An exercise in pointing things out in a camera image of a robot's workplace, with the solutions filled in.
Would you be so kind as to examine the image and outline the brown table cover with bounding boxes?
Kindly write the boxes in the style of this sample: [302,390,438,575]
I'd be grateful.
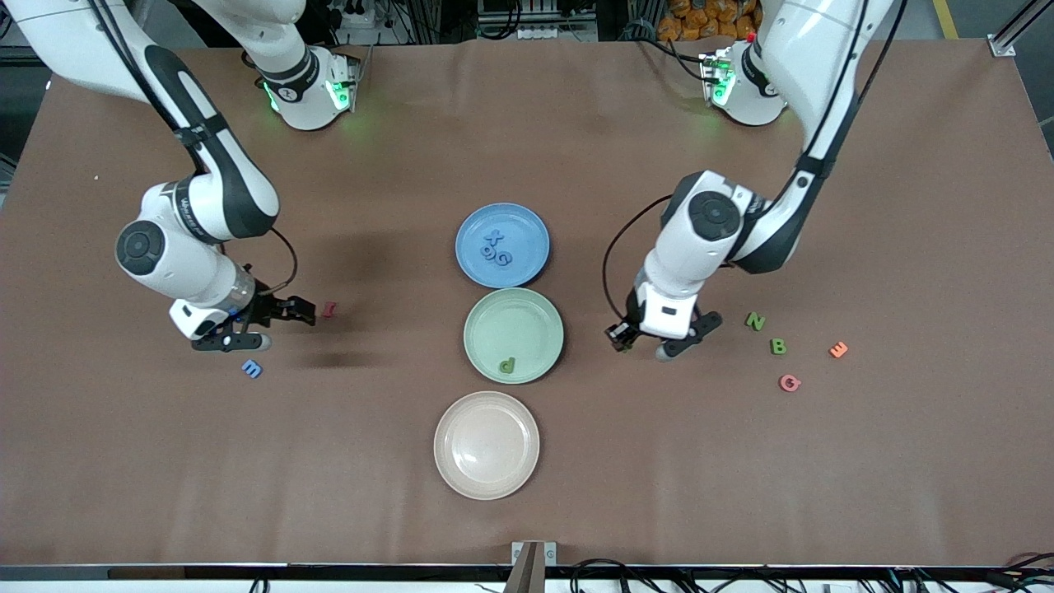
[0,37,1054,569]

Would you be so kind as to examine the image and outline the black cable bundle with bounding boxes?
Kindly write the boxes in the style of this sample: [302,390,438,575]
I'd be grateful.
[568,558,824,593]

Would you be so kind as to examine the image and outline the green plate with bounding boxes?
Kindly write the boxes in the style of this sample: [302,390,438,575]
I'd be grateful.
[463,287,566,385]

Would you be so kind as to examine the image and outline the red and black cables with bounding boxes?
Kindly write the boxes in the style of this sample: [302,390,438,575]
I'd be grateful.
[980,550,1054,590]

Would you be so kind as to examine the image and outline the blue plate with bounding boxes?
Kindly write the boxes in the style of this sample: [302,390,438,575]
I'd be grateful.
[455,202,551,290]

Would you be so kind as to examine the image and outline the table edge rail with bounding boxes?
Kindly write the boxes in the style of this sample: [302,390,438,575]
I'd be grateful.
[0,564,1054,593]

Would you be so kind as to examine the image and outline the black arm base cable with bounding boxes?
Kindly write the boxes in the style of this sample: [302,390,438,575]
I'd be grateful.
[626,23,711,65]

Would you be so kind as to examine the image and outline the white power strip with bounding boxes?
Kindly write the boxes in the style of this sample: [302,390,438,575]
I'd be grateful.
[517,25,595,42]

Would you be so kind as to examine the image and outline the metal table edge bracket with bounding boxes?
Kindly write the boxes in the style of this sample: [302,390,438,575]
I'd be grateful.
[511,540,558,569]

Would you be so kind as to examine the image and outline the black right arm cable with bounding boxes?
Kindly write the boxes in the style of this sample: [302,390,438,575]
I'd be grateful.
[82,0,299,299]

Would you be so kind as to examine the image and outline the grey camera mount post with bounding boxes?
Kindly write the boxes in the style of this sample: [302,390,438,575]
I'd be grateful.
[504,544,546,593]

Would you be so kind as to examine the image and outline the orange fruit pile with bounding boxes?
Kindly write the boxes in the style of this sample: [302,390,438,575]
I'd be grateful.
[657,0,760,42]

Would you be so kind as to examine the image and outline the beige plate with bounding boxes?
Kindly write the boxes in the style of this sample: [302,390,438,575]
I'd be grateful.
[433,390,542,502]

